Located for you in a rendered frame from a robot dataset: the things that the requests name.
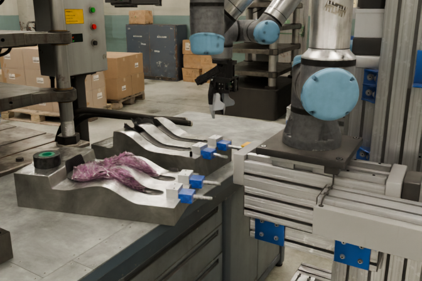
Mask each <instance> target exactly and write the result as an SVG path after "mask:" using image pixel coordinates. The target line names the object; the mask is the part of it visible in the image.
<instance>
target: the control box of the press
mask: <svg viewBox="0 0 422 281"><path fill-rule="evenodd" d="M63 5H64V13H65V27H66V29H67V30H68V31H70V32H71V33H72V42H71V43H70V44H69V45H67V48H68V62H69V69H70V83H71V87H74V88H75V89H76V90H77V99H76V100H75V101H73V102H72V104H73V110H75V109H78V108H81V107H87V100H86V91H85V78H86V76H87V75H93V74H95V73H96V72H101V71H106V70H108V68H107V50H106V31H105V21H104V2H103V0H63ZM33 6H34V13H35V24H36V31H46V32H47V31H49V30H51V24H50V12H49V5H48V0H33ZM38 53H39V59H40V71H41V75H43V76H49V77H50V80H51V88H55V77H56V75H55V63H54V56H53V45H50V44H48V43H44V44H38ZM75 132H78V133H79V134H80V140H83V141H89V142H90V139H89V123H88V119H87V120H85V121H83V122H82V123H80V124H79V125H78V126H77V128H76V129H75Z"/></svg>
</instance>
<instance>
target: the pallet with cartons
mask: <svg viewBox="0 0 422 281"><path fill-rule="evenodd" d="M107 68H108V70H106V71H105V87H106V96H107V103H111V108H112V109H116V110H120V109H122V107H123V105H132V104H134V103H135V102H134V101H135V100H144V99H145V94H144V72H143V53H125V52H107Z"/></svg>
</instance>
